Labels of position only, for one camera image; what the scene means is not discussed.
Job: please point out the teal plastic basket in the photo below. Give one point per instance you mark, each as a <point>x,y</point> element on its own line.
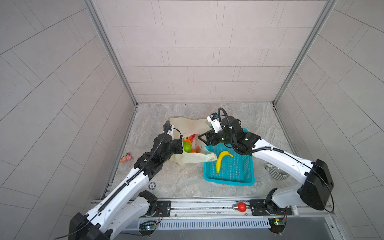
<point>236,171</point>

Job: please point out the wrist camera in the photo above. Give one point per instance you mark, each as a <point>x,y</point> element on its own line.
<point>170,132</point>
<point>213,119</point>

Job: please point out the yellow banana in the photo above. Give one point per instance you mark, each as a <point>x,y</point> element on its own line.
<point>221,156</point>

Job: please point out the small black ring marker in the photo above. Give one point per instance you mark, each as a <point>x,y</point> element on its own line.
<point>152,185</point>

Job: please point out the small pink toy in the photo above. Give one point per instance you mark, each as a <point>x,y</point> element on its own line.
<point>126,157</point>

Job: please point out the cream plastic bag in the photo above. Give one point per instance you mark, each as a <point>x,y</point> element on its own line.
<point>186,127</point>

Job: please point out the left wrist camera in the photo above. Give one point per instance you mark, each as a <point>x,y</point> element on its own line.
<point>170,132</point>

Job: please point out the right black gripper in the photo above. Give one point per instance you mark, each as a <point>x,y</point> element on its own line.
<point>209,135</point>

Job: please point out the red emergency stop button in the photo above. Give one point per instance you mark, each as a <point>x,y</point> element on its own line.
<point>240,206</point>

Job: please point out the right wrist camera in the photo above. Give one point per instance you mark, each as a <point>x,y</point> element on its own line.
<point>213,119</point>

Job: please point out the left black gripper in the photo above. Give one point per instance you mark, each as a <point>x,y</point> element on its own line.
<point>177,143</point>

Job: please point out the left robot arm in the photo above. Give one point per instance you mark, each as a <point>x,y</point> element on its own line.
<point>126,202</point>

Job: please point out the aluminium mounting rail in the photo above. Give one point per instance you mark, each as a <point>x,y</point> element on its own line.
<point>219,213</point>

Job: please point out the red apple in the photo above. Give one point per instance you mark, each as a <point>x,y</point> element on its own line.
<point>192,138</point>

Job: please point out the circuit board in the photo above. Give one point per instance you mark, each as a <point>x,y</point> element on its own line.
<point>277,225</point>
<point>148,226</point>

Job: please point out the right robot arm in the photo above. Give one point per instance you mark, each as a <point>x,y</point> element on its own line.
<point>315,183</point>

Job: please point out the left circuit board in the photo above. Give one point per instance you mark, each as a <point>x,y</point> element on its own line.
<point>148,226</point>

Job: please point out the right circuit board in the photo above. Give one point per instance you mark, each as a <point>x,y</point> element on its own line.
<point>277,225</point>

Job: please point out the green mottled fruit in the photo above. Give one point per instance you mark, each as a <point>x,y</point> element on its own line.
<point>187,146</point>

